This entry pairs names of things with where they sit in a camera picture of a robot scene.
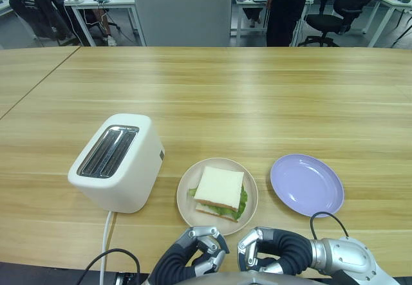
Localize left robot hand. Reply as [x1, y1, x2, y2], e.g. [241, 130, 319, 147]
[148, 226, 230, 285]

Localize green lettuce leaf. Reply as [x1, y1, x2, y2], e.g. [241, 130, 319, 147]
[187, 184, 249, 220]

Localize cream toaster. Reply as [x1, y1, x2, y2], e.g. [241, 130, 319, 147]
[67, 113, 166, 214]

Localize robot body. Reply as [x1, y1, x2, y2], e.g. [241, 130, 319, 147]
[180, 271, 326, 285]

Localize beige round plate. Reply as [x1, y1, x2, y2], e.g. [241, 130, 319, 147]
[176, 158, 259, 236]

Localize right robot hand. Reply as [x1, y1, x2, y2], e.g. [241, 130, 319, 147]
[237, 226, 314, 275]

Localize purple round plate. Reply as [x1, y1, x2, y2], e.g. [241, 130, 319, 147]
[270, 154, 345, 218]

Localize white cord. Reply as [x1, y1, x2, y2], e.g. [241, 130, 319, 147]
[98, 210, 116, 285]

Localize chair with black jacket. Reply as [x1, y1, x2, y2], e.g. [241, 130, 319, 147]
[5, 0, 81, 46]

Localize bread slice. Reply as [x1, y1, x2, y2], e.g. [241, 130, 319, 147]
[193, 165, 245, 210]
[195, 201, 241, 223]

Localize black cable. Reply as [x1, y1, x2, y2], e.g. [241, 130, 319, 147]
[310, 211, 350, 241]
[75, 248, 142, 285]

